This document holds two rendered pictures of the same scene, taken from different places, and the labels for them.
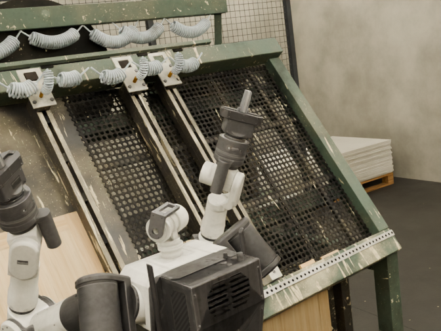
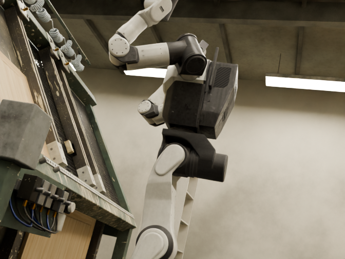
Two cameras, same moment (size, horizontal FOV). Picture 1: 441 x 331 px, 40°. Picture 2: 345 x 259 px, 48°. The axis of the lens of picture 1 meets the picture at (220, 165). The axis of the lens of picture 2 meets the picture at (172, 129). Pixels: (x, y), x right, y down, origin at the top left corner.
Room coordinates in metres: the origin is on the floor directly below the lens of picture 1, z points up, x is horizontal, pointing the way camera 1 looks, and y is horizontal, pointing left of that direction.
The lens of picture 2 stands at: (0.19, 1.15, 0.56)
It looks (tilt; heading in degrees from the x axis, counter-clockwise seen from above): 19 degrees up; 321
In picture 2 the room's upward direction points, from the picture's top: 13 degrees clockwise
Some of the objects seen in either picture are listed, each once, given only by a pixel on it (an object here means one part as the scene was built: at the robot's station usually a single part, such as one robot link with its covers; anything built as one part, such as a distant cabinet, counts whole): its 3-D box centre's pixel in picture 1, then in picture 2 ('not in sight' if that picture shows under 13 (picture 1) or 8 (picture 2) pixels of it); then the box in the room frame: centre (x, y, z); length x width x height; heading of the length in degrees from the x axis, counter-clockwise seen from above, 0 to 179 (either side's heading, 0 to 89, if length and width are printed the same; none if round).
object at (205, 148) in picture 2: not in sight; (193, 155); (1.33, 0.09, 1.01); 0.28 x 0.13 x 0.18; 38
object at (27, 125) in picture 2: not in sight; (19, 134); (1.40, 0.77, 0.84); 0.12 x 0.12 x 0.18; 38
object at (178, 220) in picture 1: (168, 226); not in sight; (1.41, 0.14, 1.48); 0.10 x 0.07 x 0.09; 158
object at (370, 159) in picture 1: (290, 179); not in sight; (7.01, -0.81, 0.28); 2.46 x 1.04 x 0.55; 123
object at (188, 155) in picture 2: not in sight; (177, 160); (1.38, 0.13, 0.98); 0.14 x 0.13 x 0.12; 128
